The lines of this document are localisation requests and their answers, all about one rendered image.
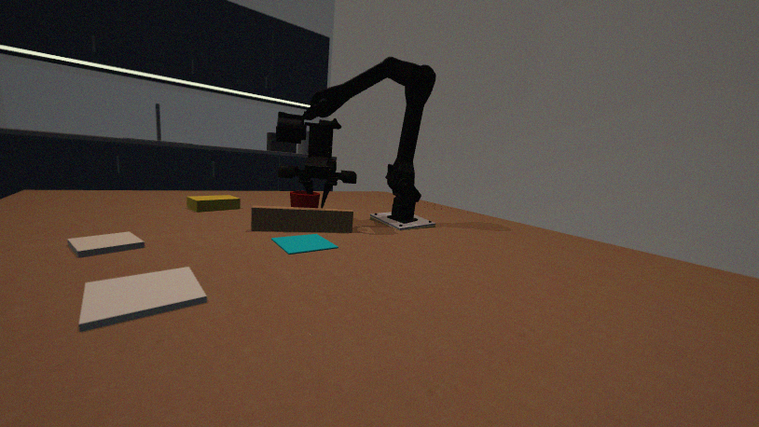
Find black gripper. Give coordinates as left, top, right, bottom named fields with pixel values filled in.
left=278, top=145, right=357, bottom=208

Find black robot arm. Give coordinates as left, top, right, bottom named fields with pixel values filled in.
left=276, top=57, right=435, bottom=224

